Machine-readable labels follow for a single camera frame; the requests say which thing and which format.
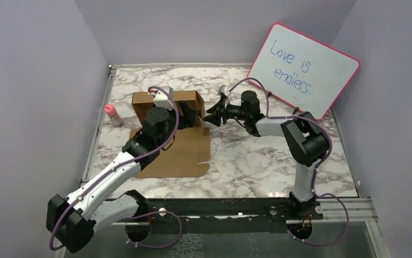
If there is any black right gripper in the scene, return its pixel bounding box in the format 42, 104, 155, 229
203, 98, 248, 127

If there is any brown cardboard box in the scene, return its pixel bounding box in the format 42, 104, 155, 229
137, 90, 211, 178

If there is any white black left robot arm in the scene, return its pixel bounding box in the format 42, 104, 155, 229
46, 101, 198, 253

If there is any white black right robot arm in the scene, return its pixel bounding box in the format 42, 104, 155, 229
204, 90, 331, 219

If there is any pink capped small bottle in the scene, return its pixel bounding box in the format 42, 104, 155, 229
104, 104, 124, 126

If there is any pink framed whiteboard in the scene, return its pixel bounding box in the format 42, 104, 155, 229
248, 23, 360, 120

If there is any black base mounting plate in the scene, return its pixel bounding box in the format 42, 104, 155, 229
76, 190, 326, 236

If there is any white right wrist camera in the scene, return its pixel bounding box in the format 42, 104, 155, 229
218, 84, 230, 98

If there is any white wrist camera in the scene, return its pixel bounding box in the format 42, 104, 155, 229
218, 84, 230, 98
148, 87, 175, 110

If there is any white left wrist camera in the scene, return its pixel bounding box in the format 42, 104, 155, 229
148, 87, 175, 110

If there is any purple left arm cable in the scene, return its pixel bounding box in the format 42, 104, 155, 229
49, 86, 183, 251

